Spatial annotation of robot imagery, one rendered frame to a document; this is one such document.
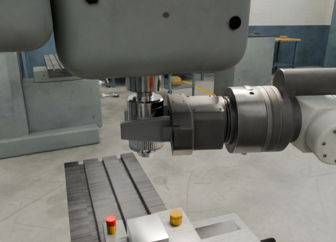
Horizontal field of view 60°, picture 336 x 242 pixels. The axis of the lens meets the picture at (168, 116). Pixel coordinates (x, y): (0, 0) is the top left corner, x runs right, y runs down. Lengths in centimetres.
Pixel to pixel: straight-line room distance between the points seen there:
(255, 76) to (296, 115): 472
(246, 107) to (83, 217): 52
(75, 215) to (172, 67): 56
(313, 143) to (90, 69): 27
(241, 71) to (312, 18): 526
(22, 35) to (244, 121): 25
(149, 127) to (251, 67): 469
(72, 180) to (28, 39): 71
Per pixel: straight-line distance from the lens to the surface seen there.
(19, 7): 23
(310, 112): 39
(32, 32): 23
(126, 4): 25
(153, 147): 37
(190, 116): 33
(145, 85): 35
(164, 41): 26
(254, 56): 502
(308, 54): 994
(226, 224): 61
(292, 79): 38
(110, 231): 52
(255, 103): 36
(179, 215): 52
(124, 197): 80
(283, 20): 914
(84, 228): 72
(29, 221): 241
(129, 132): 35
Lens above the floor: 136
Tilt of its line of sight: 18 degrees down
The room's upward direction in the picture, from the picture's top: straight up
